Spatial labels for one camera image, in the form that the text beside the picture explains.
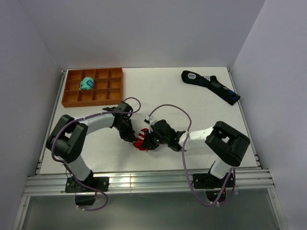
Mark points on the red white striped sock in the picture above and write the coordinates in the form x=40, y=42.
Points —
x=141, y=140

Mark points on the orange compartment tray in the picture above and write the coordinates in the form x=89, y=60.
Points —
x=107, y=90

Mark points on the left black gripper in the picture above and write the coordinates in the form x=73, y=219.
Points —
x=129, y=135

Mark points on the aluminium table frame rail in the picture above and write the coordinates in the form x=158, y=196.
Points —
x=132, y=171

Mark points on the black blue patterned sock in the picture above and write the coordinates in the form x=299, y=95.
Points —
x=212, y=84

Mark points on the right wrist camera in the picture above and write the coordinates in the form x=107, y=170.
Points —
x=150, y=120

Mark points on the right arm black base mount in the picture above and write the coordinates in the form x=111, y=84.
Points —
x=207, y=181

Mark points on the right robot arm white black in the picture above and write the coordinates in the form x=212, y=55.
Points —
x=227, y=143

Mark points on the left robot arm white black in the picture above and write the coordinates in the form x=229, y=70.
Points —
x=67, y=139

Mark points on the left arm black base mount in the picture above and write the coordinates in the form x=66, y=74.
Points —
x=86, y=193

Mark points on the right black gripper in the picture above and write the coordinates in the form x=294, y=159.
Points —
x=148, y=143

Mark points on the rolled teal sock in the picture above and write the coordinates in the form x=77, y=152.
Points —
x=86, y=84

